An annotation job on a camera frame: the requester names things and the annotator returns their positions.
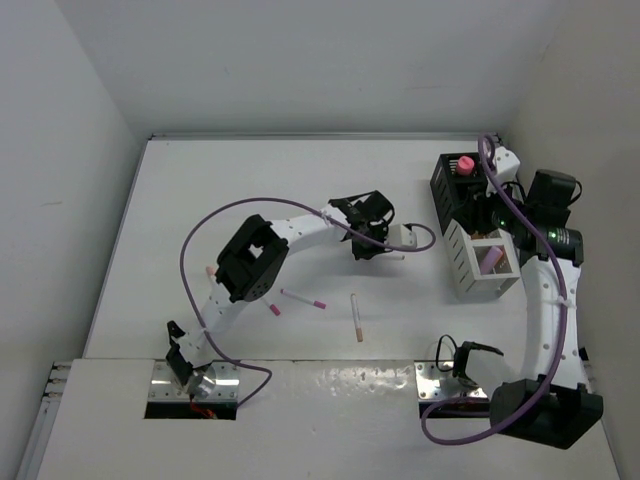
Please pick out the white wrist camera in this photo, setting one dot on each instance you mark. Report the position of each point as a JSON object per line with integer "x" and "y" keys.
{"x": 401, "y": 236}
{"x": 505, "y": 164}

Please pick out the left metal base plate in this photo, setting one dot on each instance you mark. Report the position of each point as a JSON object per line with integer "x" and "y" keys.
{"x": 218, "y": 382}

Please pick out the white front cover board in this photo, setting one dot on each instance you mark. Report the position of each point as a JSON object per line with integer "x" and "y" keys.
{"x": 314, "y": 420}

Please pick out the white marker pink cap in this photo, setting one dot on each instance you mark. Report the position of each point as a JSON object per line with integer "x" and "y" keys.
{"x": 272, "y": 307}

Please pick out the black and white organizer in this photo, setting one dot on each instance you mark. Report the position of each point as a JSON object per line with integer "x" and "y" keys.
{"x": 453, "y": 197}

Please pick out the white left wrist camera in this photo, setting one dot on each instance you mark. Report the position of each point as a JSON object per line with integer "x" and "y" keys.
{"x": 401, "y": 236}

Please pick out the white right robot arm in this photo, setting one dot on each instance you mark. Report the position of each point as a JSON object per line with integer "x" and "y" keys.
{"x": 547, "y": 401}

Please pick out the white marker peach cap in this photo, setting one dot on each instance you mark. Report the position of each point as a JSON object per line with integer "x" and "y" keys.
{"x": 356, "y": 318}

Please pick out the white marker pink-red cap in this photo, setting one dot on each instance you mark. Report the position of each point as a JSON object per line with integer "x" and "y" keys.
{"x": 393, "y": 257}

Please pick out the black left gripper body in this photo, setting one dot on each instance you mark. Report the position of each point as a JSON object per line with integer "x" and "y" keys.
{"x": 379, "y": 232}

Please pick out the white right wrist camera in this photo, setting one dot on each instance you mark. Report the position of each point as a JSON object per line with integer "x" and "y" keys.
{"x": 505, "y": 164}

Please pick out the white marker magenta cap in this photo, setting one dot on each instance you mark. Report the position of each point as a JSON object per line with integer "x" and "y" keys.
{"x": 300, "y": 298}

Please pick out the purple highlighter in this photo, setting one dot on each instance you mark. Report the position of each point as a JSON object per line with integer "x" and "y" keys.
{"x": 490, "y": 260}

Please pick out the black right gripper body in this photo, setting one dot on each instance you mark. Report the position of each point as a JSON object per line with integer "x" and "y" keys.
{"x": 505, "y": 218}

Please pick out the metal base plate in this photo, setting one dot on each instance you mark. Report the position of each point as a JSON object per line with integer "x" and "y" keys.
{"x": 434, "y": 382}
{"x": 218, "y": 382}

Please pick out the pink-capped clear marker jar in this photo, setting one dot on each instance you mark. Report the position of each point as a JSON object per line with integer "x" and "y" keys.
{"x": 465, "y": 166}

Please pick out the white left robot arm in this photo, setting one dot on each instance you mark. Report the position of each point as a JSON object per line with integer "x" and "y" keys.
{"x": 248, "y": 265}

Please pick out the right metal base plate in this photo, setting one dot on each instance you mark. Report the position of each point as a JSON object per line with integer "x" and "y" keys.
{"x": 434, "y": 382}

